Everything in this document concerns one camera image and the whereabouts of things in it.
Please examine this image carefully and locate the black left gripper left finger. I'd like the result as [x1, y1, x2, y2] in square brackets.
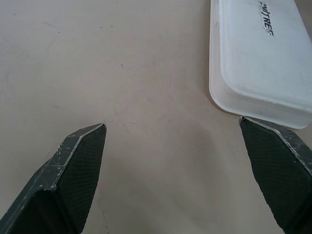
[0, 122, 108, 234]

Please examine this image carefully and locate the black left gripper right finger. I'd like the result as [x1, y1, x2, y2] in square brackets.
[239, 116, 312, 234]

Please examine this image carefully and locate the white plastic container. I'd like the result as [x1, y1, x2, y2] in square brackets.
[209, 0, 312, 130]

